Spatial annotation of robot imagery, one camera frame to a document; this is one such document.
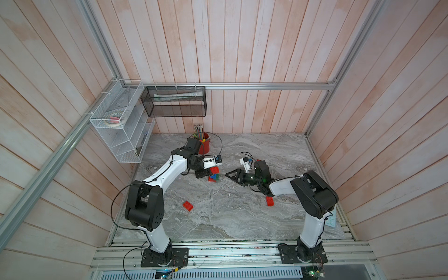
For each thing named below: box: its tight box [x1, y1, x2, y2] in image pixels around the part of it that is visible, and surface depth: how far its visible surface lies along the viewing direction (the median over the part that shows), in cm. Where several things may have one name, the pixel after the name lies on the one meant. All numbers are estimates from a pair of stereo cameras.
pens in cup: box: [192, 123, 206, 143], surface depth 105 cm
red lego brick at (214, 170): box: [210, 166, 220, 174], surface depth 89 cm
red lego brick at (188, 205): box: [182, 200, 195, 212], surface depth 89 cm
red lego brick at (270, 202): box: [265, 196, 275, 207], surface depth 91 cm
